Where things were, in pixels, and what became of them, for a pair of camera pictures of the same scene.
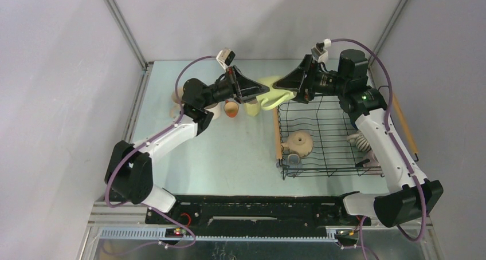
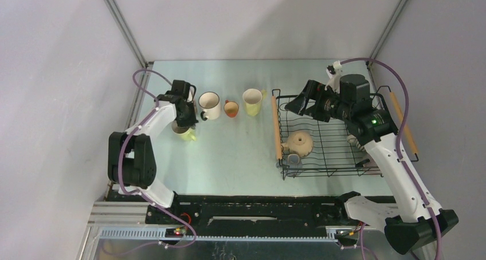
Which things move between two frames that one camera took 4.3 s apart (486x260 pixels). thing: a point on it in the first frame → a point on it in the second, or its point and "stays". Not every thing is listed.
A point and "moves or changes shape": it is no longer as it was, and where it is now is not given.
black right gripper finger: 304,95 → 318,113
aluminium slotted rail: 160,233 stays
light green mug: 274,98 moves or changes shape
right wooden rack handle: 404,123 stays
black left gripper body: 222,91 → 188,119
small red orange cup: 231,108 stays
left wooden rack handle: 277,141 stays
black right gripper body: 327,84 → 328,101
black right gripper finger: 294,79 → 312,90
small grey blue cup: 293,160 stays
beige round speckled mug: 300,143 stays
